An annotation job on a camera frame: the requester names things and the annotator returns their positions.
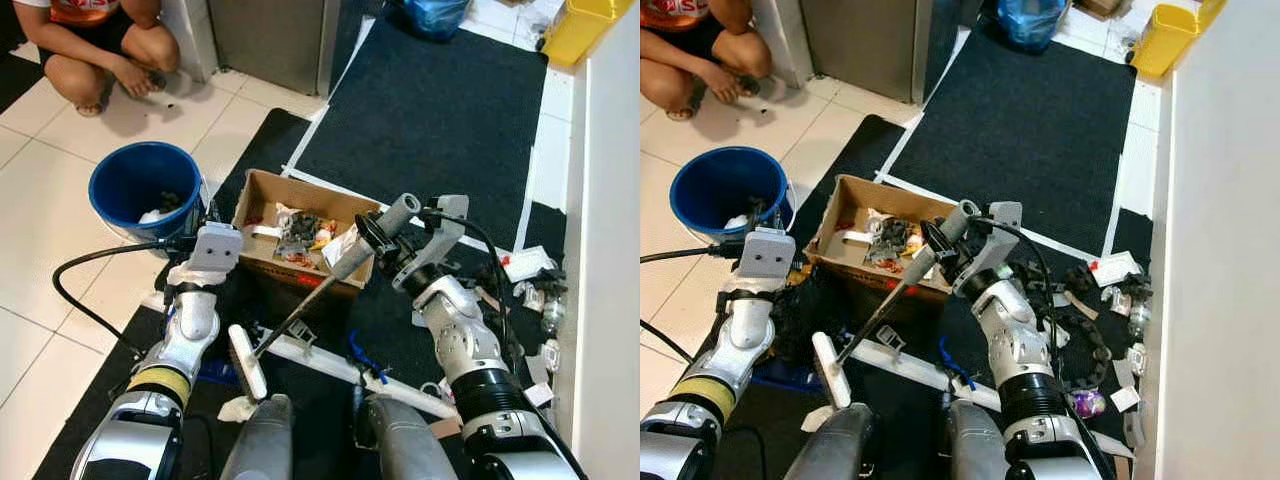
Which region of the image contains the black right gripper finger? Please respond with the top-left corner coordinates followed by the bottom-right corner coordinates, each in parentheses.
top-left (919, 218), bottom-right (959, 263)
top-left (357, 212), bottom-right (397, 256)

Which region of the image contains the grey handled white brush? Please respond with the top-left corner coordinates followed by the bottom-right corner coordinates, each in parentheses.
top-left (227, 193), bottom-right (424, 402)
top-left (811, 200), bottom-right (982, 410)

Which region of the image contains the black floor mat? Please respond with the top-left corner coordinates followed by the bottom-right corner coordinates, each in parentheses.
top-left (700, 114), bottom-right (1158, 480)
top-left (35, 108), bottom-right (569, 480)

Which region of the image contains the crumpled wrapper trash pile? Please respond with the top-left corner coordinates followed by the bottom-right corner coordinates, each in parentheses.
top-left (862, 207), bottom-right (926, 269)
top-left (272, 203), bottom-right (339, 265)

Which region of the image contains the brown cardboard box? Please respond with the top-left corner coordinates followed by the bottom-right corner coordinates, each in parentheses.
top-left (232, 169), bottom-right (383, 292)
top-left (805, 174), bottom-right (967, 297)

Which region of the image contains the blue plastic bucket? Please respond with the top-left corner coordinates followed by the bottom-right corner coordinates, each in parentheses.
top-left (88, 141), bottom-right (207, 242)
top-left (669, 146), bottom-right (797, 242)

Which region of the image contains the long white bar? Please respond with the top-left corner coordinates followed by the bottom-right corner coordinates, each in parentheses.
top-left (255, 324), bottom-right (463, 422)
top-left (850, 335), bottom-right (1003, 413)

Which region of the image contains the white paper with red mark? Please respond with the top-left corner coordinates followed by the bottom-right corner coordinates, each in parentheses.
top-left (1089, 251), bottom-right (1144, 289)
top-left (504, 247), bottom-right (554, 284)

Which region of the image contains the dark grey carpet mat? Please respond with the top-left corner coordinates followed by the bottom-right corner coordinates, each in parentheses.
top-left (296, 14), bottom-right (550, 253)
top-left (886, 20), bottom-right (1139, 259)

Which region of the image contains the crouching person in orange shirt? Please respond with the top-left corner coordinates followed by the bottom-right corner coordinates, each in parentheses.
top-left (14, 0), bottom-right (182, 118)
top-left (640, 0), bottom-right (774, 123)

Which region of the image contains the grey right robot leg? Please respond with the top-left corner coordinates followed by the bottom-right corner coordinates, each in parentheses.
top-left (358, 394), bottom-right (458, 480)
top-left (944, 400), bottom-right (1023, 480)

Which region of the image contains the grey robot leg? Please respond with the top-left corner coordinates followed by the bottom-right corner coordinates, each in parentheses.
top-left (784, 402), bottom-right (877, 480)
top-left (358, 394), bottom-right (458, 480)
top-left (944, 400), bottom-right (1023, 480)
top-left (219, 394), bottom-right (295, 480)

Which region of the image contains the purple shiny ball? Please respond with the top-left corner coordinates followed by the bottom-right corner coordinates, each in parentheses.
top-left (1069, 389), bottom-right (1108, 421)

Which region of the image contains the grey metal cabinet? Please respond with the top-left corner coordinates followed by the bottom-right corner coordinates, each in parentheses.
top-left (207, 0), bottom-right (342, 97)
top-left (800, 0), bottom-right (963, 105)

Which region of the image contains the grey left robot leg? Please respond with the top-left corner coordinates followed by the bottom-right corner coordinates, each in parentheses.
top-left (219, 394), bottom-right (295, 480)
top-left (784, 402), bottom-right (877, 480)

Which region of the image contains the blue plastic bag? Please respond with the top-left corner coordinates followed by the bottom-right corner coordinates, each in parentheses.
top-left (402, 0), bottom-right (472, 42)
top-left (994, 0), bottom-right (1070, 53)

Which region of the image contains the yellow plastic bin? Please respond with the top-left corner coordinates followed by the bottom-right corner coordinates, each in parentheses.
top-left (1130, 0), bottom-right (1227, 80)
top-left (542, 0), bottom-right (634, 69)

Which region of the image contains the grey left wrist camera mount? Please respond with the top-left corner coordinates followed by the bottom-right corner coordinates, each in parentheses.
top-left (189, 222), bottom-right (245, 274)
top-left (738, 228), bottom-right (798, 280)

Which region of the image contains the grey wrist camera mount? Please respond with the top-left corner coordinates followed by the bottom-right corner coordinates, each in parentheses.
top-left (189, 222), bottom-right (245, 274)
top-left (419, 195), bottom-right (471, 264)
top-left (738, 228), bottom-right (798, 280)
top-left (974, 202), bottom-right (1024, 267)

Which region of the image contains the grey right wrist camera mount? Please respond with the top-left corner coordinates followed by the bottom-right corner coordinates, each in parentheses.
top-left (419, 195), bottom-right (471, 264)
top-left (974, 202), bottom-right (1024, 267)

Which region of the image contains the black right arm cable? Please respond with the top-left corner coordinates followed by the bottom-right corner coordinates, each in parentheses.
top-left (984, 214), bottom-right (1058, 343)
top-left (418, 207), bottom-right (518, 347)

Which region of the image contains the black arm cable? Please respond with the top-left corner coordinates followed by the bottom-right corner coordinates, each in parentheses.
top-left (640, 244), bottom-right (747, 367)
top-left (984, 214), bottom-right (1058, 343)
top-left (52, 236), bottom-right (198, 358)
top-left (418, 207), bottom-right (518, 347)

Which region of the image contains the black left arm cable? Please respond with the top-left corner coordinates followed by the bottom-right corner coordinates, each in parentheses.
top-left (640, 244), bottom-right (747, 367)
top-left (52, 236), bottom-right (198, 358)

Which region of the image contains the black plastic chain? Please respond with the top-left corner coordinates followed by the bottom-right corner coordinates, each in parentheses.
top-left (1010, 258), bottom-right (1114, 394)

